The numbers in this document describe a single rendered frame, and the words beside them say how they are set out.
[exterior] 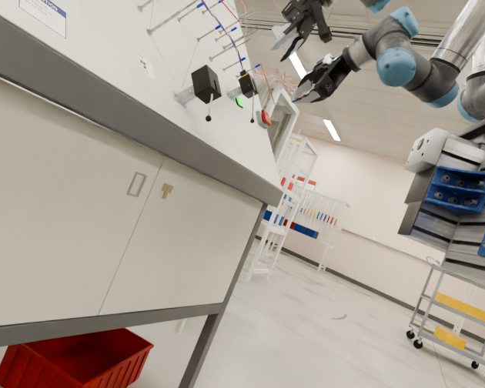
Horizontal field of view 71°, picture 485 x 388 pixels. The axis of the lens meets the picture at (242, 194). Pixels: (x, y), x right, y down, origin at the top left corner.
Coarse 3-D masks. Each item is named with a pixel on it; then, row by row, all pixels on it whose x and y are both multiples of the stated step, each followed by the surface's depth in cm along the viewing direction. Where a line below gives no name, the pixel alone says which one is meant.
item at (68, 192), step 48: (0, 96) 49; (0, 144) 51; (48, 144) 57; (96, 144) 64; (0, 192) 53; (48, 192) 59; (96, 192) 67; (144, 192) 77; (0, 240) 55; (48, 240) 62; (96, 240) 71; (0, 288) 58; (48, 288) 65; (96, 288) 75
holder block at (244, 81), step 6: (240, 78) 108; (246, 78) 107; (252, 78) 108; (240, 84) 107; (246, 84) 106; (252, 84) 106; (246, 90) 106; (252, 90) 106; (246, 96) 109; (252, 96) 110
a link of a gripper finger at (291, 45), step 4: (296, 36) 105; (288, 40) 107; (292, 40) 106; (296, 40) 104; (300, 40) 105; (284, 44) 108; (288, 44) 107; (292, 44) 106; (296, 44) 105; (300, 44) 106; (284, 48) 108; (288, 48) 106; (292, 48) 106; (296, 48) 107; (288, 52) 107; (292, 52) 107; (284, 56) 107; (288, 56) 107; (280, 60) 108; (284, 60) 108
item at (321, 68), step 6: (342, 54) 92; (348, 54) 87; (324, 60) 94; (330, 60) 94; (348, 60) 87; (318, 66) 96; (324, 66) 91; (354, 66) 87; (318, 72) 92; (324, 72) 91; (318, 78) 93
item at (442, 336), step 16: (432, 256) 406; (432, 272) 434; (448, 272) 388; (416, 304) 435; (432, 304) 388; (448, 304) 389; (464, 304) 386; (480, 320) 373; (432, 336) 383; (448, 336) 384; (464, 352) 373; (480, 352) 410
